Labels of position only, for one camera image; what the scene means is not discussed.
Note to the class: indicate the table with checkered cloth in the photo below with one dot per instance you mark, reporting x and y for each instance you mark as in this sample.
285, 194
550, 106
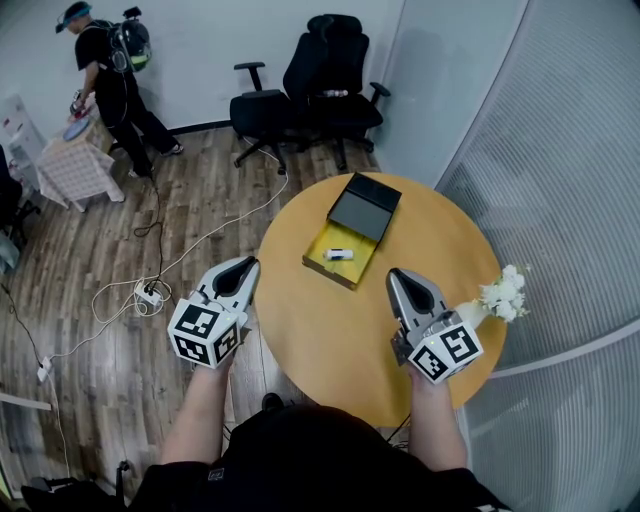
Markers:
75, 167

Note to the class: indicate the person's black shirt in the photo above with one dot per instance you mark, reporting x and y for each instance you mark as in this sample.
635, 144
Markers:
325, 465

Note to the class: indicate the person's right forearm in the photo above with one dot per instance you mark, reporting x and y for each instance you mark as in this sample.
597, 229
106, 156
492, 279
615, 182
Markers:
437, 430

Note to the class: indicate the desk with green top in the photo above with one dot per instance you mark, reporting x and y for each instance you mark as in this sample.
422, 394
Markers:
25, 401

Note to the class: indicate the small white cylinder object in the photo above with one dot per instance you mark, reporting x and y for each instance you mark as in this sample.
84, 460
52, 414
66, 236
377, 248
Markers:
339, 254

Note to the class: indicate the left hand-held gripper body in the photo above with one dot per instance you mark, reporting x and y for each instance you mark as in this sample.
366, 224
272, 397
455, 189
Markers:
200, 332

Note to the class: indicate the black low-back office chair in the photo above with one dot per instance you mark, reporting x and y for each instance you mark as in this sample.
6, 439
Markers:
260, 115

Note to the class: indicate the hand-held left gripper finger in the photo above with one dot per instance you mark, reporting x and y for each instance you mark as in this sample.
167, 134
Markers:
250, 292
210, 280

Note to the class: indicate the white water dispenser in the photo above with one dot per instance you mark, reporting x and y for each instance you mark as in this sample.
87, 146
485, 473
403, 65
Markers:
20, 135

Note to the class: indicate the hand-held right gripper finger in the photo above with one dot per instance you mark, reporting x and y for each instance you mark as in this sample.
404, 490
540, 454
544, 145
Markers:
399, 305
432, 292

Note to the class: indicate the person's black shoe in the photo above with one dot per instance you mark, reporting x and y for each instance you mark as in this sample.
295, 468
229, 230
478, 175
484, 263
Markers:
272, 401

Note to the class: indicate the blue plate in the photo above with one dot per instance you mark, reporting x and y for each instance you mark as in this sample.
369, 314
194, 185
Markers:
76, 129

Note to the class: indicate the red object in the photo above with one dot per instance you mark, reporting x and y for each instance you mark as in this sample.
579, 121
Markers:
81, 107

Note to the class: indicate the person's left forearm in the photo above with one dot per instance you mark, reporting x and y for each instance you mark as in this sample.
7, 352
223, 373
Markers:
195, 425

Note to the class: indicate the white power strip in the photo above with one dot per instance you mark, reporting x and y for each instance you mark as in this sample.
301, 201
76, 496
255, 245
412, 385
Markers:
148, 295
44, 369

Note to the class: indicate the white round vase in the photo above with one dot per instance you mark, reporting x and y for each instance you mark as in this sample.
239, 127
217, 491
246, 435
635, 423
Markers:
472, 315

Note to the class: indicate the black office chair with headrest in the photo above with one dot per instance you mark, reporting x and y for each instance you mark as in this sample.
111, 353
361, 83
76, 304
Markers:
330, 75

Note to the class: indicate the white flower bouquet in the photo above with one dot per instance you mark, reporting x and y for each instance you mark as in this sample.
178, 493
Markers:
505, 295

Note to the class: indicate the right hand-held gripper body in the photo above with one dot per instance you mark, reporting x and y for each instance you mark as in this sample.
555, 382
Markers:
445, 350

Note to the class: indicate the black and yellow sliding box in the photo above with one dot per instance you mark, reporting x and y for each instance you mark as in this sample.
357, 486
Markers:
362, 212

